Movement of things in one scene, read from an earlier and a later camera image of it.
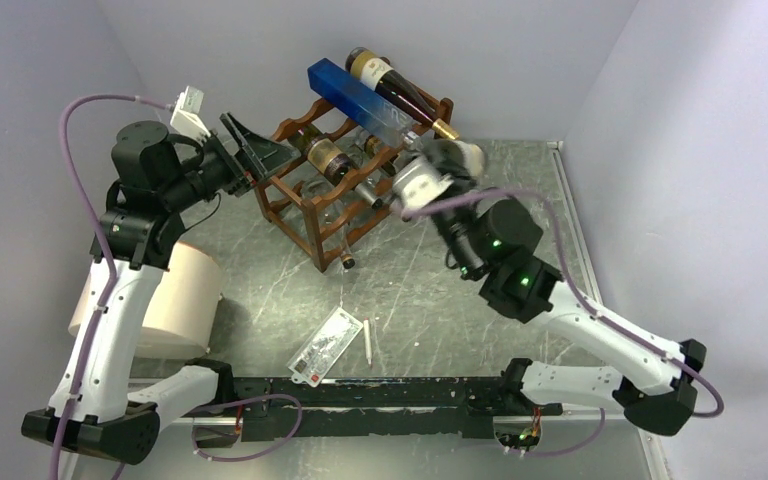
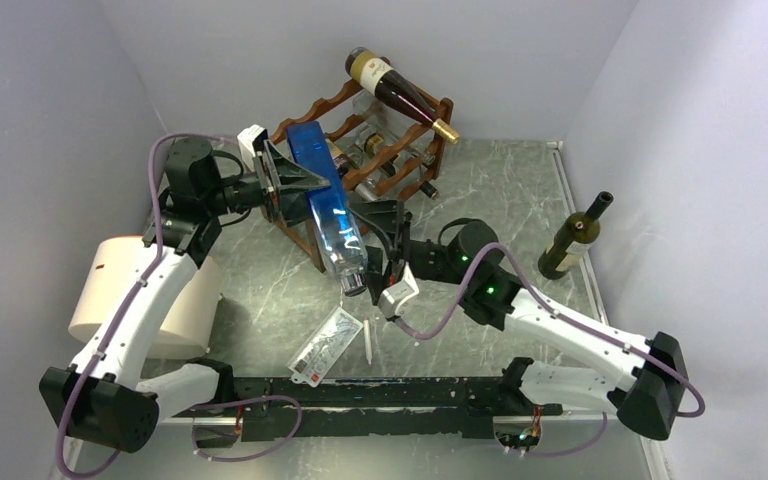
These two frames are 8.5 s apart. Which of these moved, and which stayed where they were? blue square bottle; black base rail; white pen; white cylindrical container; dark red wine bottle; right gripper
Moved: blue square bottle; right gripper
Stayed: dark red wine bottle; black base rail; white pen; white cylindrical container
